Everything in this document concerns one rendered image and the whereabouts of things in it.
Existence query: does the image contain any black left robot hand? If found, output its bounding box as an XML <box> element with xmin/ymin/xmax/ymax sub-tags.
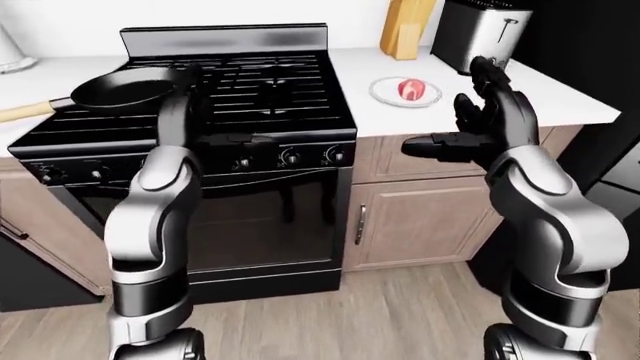
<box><xmin>172</xmin><ymin>63</ymin><xmax>277</xmax><ymax>147</ymax></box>

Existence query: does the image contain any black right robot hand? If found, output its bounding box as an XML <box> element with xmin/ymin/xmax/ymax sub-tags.
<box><xmin>401</xmin><ymin>55</ymin><xmax>516</xmax><ymax>166</ymax></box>

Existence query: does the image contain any raw red steak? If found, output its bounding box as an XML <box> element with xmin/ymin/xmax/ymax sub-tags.
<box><xmin>397</xmin><ymin>78</ymin><xmax>428</xmax><ymax>102</ymax></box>

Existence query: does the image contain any clear glass plate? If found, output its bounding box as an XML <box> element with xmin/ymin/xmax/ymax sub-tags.
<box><xmin>368</xmin><ymin>75</ymin><xmax>444</xmax><ymax>109</ymax></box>

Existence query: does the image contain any silver toaster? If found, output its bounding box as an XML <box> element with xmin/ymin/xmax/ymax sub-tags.
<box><xmin>430</xmin><ymin>0</ymin><xmax>534</xmax><ymax>76</ymax></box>

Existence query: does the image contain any black gas stove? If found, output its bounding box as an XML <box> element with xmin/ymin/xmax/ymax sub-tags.
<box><xmin>7</xmin><ymin>22</ymin><xmax>359</xmax><ymax>305</ymax></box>

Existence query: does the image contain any black refrigerator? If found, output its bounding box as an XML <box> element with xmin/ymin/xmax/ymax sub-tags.
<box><xmin>509</xmin><ymin>0</ymin><xmax>640</xmax><ymax>294</ymax></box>

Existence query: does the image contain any wooden base cabinet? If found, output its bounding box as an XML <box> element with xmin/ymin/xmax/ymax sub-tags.
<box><xmin>347</xmin><ymin>125</ymin><xmax>586</xmax><ymax>273</ymax></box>

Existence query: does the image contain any wooden knife block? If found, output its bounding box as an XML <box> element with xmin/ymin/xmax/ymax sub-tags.
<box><xmin>379</xmin><ymin>0</ymin><xmax>439</xmax><ymax>57</ymax></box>

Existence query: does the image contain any white ceramic vessel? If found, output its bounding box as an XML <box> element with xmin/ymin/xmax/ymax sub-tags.
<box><xmin>0</xmin><ymin>22</ymin><xmax>39</xmax><ymax>75</ymax></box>

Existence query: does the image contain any wooden side cabinet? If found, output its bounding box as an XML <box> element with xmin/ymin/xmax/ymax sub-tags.
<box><xmin>0</xmin><ymin>153</ymin><xmax>114</xmax><ymax>297</ymax></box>

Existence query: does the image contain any black frying pan wooden handle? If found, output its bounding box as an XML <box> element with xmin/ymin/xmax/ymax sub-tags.
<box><xmin>0</xmin><ymin>66</ymin><xmax>190</xmax><ymax>124</ymax></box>

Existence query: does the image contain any metal cabinet door handle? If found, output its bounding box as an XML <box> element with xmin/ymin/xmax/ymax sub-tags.
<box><xmin>355</xmin><ymin>204</ymin><xmax>368</xmax><ymax>246</ymax></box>

